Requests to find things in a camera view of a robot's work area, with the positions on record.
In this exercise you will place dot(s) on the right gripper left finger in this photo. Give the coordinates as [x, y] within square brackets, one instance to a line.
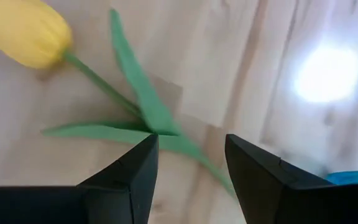
[132, 180]

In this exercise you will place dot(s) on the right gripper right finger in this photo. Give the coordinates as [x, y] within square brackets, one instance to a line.
[253, 180]

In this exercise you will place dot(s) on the yellow artificial tulip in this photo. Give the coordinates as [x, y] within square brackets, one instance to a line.
[26, 31]

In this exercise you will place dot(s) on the blue textured glass vase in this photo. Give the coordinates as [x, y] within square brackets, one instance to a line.
[353, 178]

